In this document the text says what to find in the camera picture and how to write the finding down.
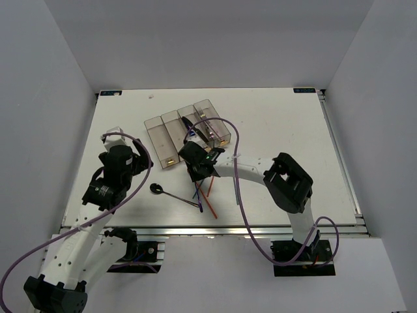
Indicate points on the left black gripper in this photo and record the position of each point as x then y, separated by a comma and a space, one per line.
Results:
141, 162

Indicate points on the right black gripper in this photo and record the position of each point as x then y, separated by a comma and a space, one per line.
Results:
194, 177

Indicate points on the teal chopstick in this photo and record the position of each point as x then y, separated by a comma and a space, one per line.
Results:
236, 191
200, 184

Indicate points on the black knife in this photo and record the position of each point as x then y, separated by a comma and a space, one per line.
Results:
188, 124

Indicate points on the black spoon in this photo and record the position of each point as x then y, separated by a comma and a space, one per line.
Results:
157, 189

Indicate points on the gold spoon purple handle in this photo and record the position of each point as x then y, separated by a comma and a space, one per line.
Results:
199, 202

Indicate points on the fork with dark handle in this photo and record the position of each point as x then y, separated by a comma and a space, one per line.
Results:
203, 117

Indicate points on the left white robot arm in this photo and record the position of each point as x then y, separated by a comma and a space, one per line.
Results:
63, 284

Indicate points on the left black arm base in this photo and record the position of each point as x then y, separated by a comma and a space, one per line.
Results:
141, 256

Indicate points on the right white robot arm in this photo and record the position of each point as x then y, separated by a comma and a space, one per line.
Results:
286, 181

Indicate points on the short orange chopstick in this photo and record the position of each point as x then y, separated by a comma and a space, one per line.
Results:
210, 186

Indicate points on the long orange chopstick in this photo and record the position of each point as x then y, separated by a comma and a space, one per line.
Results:
208, 203

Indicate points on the left blue table label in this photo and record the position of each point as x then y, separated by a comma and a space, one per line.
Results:
110, 93

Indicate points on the blue table label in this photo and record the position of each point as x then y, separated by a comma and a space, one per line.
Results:
304, 90
110, 93

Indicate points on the right blue table label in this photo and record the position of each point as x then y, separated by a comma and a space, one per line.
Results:
304, 90

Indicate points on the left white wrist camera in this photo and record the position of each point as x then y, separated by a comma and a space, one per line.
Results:
113, 140

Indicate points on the aluminium table rail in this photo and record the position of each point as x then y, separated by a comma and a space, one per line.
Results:
349, 231

